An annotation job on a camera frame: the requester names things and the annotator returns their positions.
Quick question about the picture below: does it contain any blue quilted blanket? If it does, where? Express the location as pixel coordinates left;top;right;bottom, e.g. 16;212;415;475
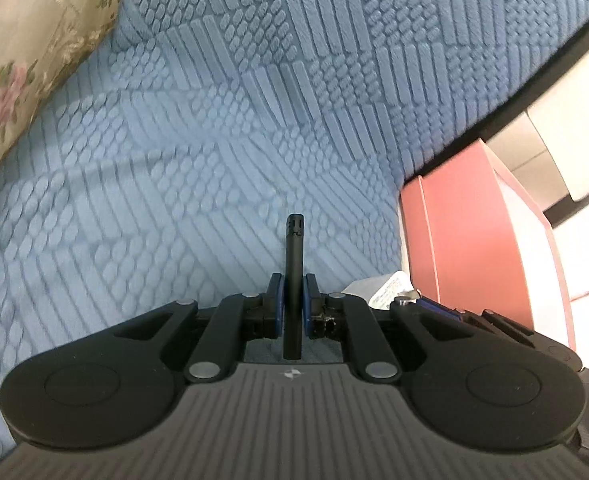
0;0;589;461

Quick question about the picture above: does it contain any beige storage cabinet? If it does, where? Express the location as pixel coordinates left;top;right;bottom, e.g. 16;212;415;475
484;35;589;201

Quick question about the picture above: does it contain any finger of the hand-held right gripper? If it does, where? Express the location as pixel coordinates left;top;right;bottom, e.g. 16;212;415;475
414;296;470;323
480;308;537;348

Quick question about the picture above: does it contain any cream floral blanket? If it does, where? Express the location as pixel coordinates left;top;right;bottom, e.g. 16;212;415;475
0;0;135;206

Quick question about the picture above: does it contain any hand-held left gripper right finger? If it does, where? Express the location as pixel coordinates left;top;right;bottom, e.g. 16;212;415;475
301;274;475;383

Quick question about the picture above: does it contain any white cube charger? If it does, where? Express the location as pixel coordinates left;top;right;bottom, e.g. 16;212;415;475
344;271;420;311

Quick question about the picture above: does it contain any black bar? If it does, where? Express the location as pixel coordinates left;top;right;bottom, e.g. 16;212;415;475
283;213;305;361

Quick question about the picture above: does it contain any pink cardboard box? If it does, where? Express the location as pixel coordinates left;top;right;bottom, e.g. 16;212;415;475
399;139;575;358

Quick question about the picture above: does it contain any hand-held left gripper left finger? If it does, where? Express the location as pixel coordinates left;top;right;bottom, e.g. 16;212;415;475
112;272;285;385

